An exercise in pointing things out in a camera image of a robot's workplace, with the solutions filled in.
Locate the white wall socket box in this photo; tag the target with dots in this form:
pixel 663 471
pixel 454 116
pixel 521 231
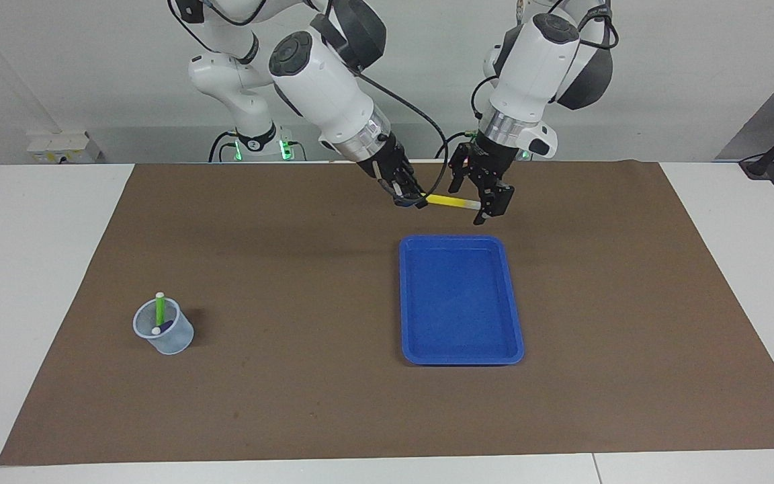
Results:
pixel 61 146

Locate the purple pen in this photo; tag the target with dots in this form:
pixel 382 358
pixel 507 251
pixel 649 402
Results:
pixel 164 327

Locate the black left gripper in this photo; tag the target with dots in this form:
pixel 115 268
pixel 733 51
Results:
pixel 488 161

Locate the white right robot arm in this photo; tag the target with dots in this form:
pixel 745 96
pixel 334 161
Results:
pixel 323 87

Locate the green pen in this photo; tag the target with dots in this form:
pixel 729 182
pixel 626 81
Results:
pixel 160 309

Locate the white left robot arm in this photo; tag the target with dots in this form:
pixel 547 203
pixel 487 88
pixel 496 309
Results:
pixel 535 67

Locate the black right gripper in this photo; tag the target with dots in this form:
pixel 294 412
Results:
pixel 388 165

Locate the blue plastic tray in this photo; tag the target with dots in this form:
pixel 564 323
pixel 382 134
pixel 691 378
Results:
pixel 459 302

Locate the brown table mat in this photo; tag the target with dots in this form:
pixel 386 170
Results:
pixel 293 403

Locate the translucent plastic cup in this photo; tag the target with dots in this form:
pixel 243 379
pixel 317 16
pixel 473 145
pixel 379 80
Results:
pixel 175 343

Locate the yellow pen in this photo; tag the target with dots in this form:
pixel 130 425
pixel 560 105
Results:
pixel 451 201

